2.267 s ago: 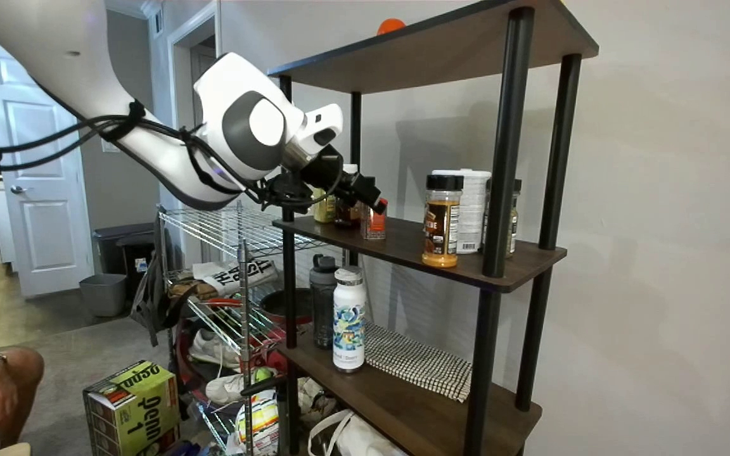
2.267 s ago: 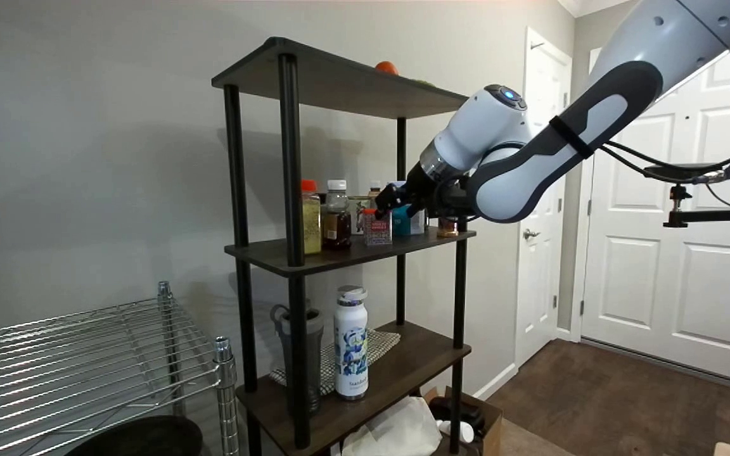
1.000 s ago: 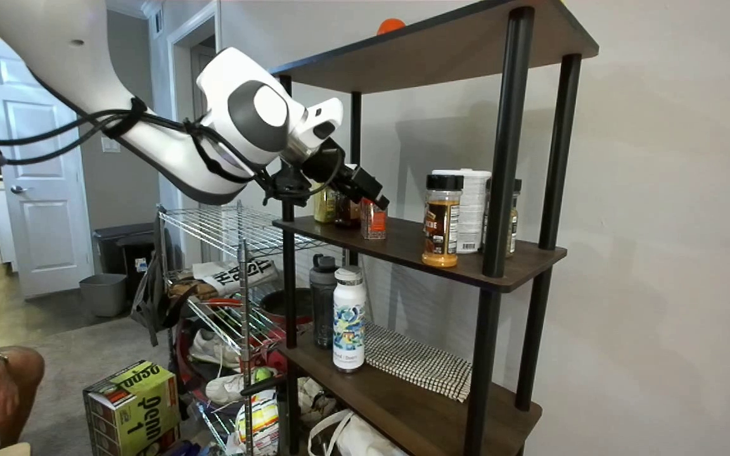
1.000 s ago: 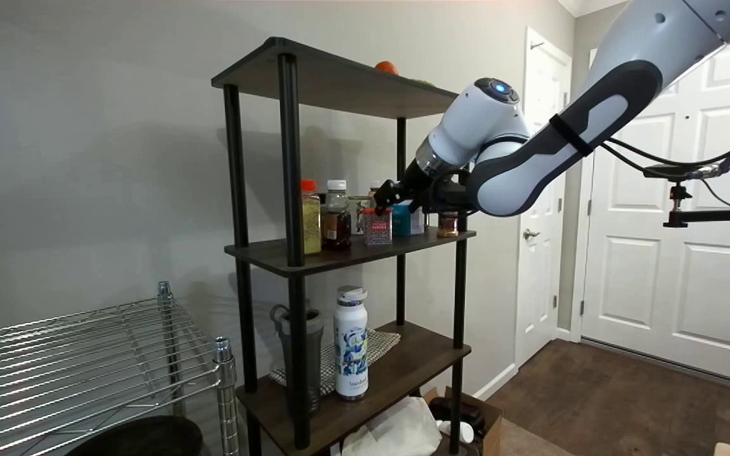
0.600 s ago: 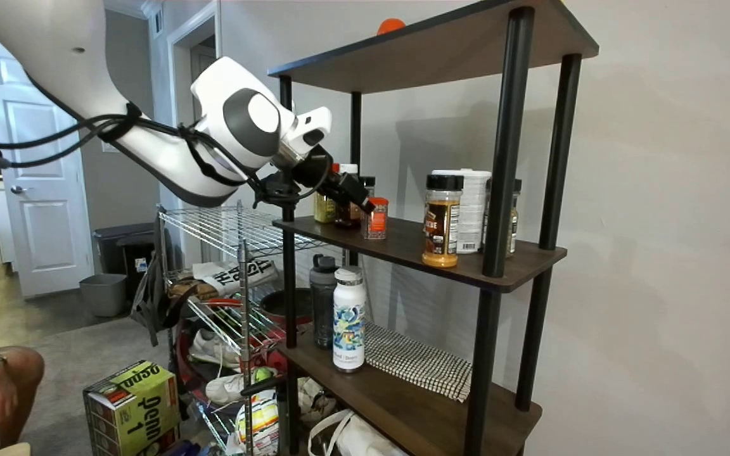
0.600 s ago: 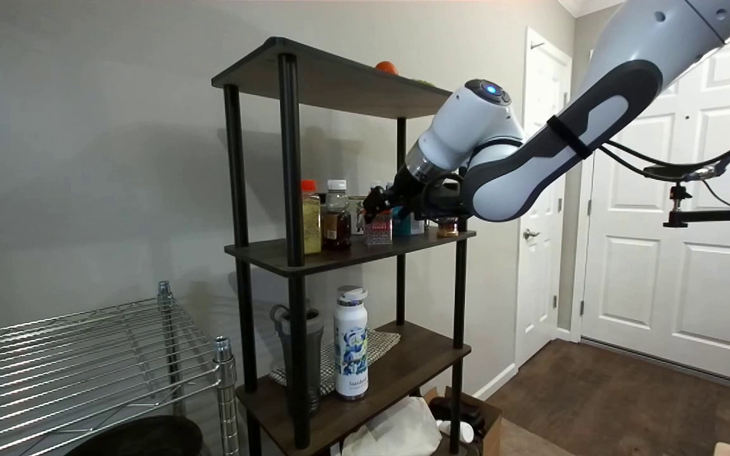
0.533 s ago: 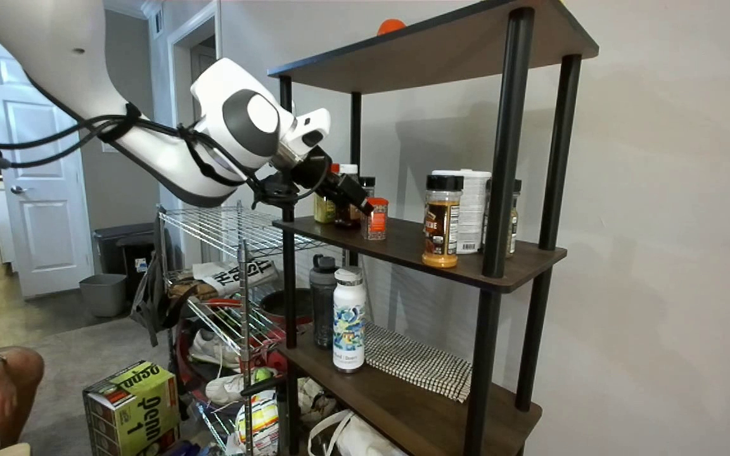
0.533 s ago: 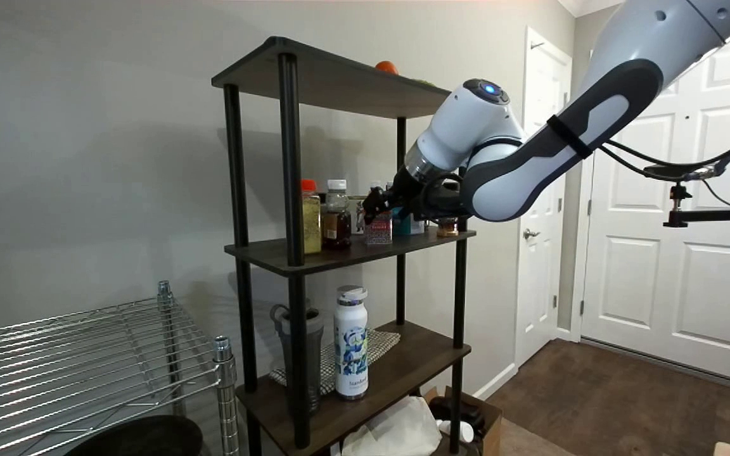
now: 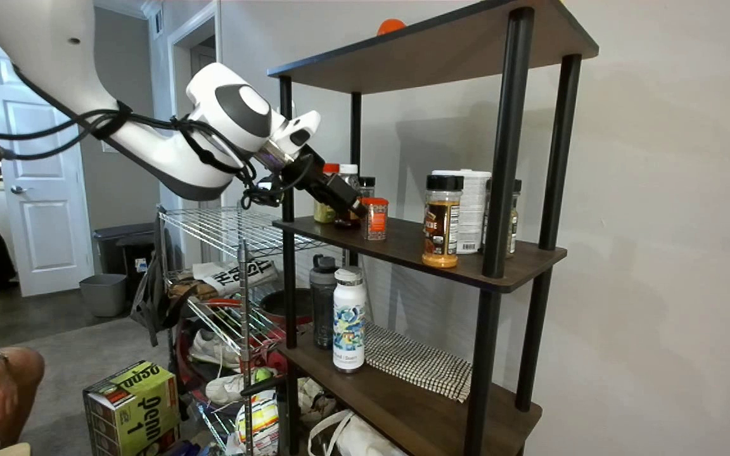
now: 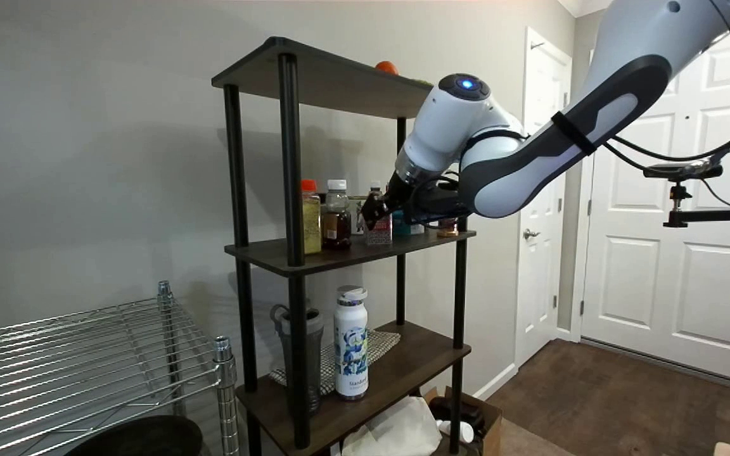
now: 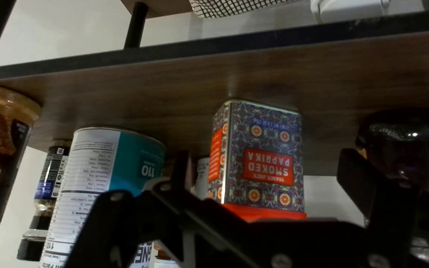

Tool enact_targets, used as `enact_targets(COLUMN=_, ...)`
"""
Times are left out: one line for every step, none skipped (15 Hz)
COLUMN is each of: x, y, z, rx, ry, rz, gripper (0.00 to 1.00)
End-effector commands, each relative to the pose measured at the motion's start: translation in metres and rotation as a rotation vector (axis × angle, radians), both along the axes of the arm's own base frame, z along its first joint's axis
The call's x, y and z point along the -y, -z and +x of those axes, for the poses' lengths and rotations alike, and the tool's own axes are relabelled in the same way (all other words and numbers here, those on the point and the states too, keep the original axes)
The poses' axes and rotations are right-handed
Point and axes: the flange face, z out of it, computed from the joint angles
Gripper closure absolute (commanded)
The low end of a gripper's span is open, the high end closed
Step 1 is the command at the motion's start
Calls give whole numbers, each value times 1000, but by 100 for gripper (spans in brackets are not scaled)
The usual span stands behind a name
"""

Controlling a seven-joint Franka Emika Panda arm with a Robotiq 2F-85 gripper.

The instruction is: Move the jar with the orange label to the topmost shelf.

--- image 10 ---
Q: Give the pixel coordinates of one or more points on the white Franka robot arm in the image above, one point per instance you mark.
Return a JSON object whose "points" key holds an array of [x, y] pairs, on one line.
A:
{"points": [[543, 143]]}

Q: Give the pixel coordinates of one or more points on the small orange ball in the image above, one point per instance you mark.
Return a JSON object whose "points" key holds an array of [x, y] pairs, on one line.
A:
{"points": [[386, 66]]}

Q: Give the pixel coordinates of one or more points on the white-cap dark sauce bottle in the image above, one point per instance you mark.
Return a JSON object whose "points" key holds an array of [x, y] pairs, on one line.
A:
{"points": [[338, 219]]}

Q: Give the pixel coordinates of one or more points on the white panelled door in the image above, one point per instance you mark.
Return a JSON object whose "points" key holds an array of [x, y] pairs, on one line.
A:
{"points": [[677, 294], [543, 278]]}

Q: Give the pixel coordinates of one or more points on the white plastic bag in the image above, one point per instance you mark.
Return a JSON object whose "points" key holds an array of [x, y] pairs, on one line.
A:
{"points": [[392, 425]]}

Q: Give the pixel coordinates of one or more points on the brown cardboard box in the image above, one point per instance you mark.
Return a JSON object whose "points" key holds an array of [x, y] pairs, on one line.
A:
{"points": [[514, 442]]}

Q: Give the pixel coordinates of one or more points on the black round bowl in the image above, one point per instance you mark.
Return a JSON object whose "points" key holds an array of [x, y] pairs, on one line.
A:
{"points": [[141, 437]]}

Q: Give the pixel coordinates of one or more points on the white floral water bottle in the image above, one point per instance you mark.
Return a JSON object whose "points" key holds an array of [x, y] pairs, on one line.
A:
{"points": [[352, 342]]}

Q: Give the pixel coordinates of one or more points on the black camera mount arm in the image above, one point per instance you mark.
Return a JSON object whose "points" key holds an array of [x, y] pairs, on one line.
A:
{"points": [[720, 216]]}

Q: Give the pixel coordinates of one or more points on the dark wood black-post shelf unit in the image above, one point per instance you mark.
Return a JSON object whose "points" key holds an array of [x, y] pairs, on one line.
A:
{"points": [[331, 78]]}

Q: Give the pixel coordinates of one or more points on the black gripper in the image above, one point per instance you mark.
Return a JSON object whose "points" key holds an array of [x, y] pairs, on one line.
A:
{"points": [[430, 204]]}

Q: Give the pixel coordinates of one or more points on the dark grey tumbler bottle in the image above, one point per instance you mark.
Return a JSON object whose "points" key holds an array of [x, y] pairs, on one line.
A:
{"points": [[316, 354]]}

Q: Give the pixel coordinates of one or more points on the orange-lid jar yellow contents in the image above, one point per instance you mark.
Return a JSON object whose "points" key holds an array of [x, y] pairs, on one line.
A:
{"points": [[311, 219]]}

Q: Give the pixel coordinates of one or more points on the black-lid brown spice jar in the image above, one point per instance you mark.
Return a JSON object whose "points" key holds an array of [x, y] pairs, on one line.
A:
{"points": [[449, 226]]}

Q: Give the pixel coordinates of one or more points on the jar with orange label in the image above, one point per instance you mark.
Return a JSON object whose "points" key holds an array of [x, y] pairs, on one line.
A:
{"points": [[381, 231]]}

